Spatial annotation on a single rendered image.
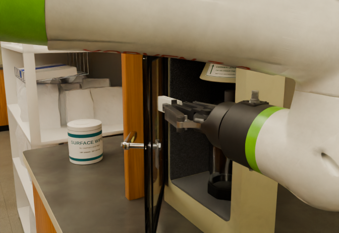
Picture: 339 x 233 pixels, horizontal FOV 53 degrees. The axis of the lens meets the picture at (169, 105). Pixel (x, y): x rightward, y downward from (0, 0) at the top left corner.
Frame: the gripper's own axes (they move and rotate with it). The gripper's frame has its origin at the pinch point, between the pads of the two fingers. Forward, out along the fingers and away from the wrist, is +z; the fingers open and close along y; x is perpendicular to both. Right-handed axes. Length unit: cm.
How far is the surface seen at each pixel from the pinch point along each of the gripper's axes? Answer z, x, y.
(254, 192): -8.3, 19.3, -16.1
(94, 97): 122, 20, -25
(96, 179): 48, 34, 0
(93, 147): 63, 28, -4
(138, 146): 2.3, 8.0, 5.8
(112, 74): 171, 14, -55
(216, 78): 3.0, -4.2, -14.2
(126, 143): 3.7, 7.6, 7.9
